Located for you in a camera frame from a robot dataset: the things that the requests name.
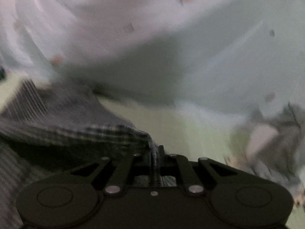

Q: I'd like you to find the white garment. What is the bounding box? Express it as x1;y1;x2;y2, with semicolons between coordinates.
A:
246;123;280;158

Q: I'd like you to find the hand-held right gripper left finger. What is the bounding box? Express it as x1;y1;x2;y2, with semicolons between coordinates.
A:
69;152;155;197

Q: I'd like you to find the carrot print bed sheet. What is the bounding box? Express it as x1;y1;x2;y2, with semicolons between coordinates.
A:
0;0;305;126

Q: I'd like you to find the beige cloth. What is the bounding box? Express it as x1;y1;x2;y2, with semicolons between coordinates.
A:
225;156;247;169

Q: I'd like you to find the grey garment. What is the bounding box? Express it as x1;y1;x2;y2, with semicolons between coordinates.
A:
248;102;305;196

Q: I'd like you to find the navy plaid shirt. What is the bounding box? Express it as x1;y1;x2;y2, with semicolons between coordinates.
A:
0;79;172;229

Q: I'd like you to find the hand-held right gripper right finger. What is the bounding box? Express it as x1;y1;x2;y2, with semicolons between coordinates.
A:
158;145;238;196

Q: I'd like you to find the green grid mat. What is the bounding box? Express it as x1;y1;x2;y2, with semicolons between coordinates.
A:
0;73;305;229

